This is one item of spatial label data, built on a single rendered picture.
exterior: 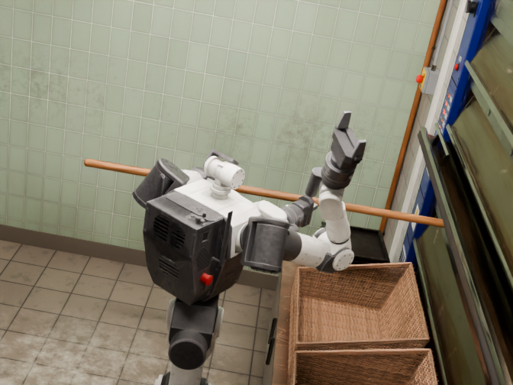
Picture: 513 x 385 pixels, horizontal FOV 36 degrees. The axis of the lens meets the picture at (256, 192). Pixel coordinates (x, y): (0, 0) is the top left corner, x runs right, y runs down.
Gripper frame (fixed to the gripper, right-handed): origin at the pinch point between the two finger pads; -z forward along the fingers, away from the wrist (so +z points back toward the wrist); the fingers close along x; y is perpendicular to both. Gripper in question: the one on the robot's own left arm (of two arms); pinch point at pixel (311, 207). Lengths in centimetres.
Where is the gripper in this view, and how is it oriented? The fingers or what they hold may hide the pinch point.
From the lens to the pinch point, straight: 287.1
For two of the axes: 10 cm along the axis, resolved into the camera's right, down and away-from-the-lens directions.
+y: 7.7, 3.8, -5.1
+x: -1.6, 8.9, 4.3
